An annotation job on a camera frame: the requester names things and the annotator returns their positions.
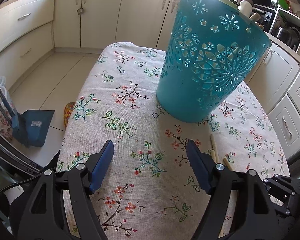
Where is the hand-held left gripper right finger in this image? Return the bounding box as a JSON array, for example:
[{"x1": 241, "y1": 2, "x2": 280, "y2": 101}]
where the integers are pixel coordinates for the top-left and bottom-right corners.
[{"x1": 186, "y1": 140, "x2": 278, "y2": 240}]

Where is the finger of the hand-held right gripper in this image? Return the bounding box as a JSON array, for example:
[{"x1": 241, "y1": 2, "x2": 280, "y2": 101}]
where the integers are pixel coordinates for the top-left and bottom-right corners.
[
  {"x1": 274, "y1": 175, "x2": 300, "y2": 196},
  {"x1": 262, "y1": 177, "x2": 297, "y2": 207}
]

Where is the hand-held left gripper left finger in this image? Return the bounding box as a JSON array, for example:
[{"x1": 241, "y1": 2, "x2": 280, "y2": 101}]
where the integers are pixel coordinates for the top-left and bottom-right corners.
[{"x1": 20, "y1": 140, "x2": 115, "y2": 240}]

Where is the teal perforated plastic basket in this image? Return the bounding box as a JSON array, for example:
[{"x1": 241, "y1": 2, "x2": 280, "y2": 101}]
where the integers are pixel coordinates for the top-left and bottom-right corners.
[{"x1": 156, "y1": 0, "x2": 272, "y2": 123}]

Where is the floral tablecloth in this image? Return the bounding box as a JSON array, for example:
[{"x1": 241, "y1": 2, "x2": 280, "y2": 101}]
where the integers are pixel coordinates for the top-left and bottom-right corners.
[{"x1": 56, "y1": 41, "x2": 290, "y2": 240}]

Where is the colourful patterned object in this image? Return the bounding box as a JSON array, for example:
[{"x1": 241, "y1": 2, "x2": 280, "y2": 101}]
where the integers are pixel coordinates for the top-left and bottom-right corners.
[{"x1": 63, "y1": 102, "x2": 77, "y2": 130}]

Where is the blue dustpan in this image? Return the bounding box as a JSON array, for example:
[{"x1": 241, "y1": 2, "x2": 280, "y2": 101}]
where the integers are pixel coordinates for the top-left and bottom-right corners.
[{"x1": 12, "y1": 109, "x2": 55, "y2": 147}]

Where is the cream panelled cabinet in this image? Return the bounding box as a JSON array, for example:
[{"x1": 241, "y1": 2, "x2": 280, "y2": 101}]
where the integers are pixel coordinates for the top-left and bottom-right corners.
[{"x1": 245, "y1": 39, "x2": 300, "y2": 157}]

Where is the blue hand broom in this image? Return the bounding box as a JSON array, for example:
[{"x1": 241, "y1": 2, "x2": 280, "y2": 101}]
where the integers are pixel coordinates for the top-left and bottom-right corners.
[{"x1": 0, "y1": 87, "x2": 30, "y2": 148}]

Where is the floral fabric bag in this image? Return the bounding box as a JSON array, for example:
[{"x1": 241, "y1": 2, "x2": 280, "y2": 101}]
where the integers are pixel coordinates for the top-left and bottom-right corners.
[{"x1": 0, "y1": 115, "x2": 14, "y2": 141}]

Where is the steel cooking pot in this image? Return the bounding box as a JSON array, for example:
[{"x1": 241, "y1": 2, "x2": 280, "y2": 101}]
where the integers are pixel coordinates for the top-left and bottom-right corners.
[{"x1": 275, "y1": 25, "x2": 300, "y2": 50}]

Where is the cream double-door cabinet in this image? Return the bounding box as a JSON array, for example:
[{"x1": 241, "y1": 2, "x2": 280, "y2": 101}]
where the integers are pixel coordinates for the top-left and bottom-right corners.
[{"x1": 53, "y1": 0, "x2": 182, "y2": 51}]

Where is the cream drawer cabinet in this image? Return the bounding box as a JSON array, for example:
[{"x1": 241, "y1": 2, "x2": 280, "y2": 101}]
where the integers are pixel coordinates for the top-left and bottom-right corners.
[{"x1": 0, "y1": 0, "x2": 56, "y2": 89}]

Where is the white jug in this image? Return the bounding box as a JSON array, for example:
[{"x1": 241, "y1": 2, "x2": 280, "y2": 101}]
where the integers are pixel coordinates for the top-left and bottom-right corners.
[{"x1": 237, "y1": 0, "x2": 252, "y2": 18}]

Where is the black toaster oven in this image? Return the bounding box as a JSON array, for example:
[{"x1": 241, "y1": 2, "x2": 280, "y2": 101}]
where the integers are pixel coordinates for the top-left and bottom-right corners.
[{"x1": 250, "y1": 0, "x2": 280, "y2": 32}]

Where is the black cable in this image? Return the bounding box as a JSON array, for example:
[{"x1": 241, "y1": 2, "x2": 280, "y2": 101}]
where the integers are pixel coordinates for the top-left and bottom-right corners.
[{"x1": 0, "y1": 172, "x2": 45, "y2": 202}]

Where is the dark metal frame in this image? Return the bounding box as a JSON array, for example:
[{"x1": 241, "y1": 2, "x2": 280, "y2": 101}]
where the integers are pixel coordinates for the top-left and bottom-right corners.
[{"x1": 0, "y1": 62, "x2": 44, "y2": 177}]

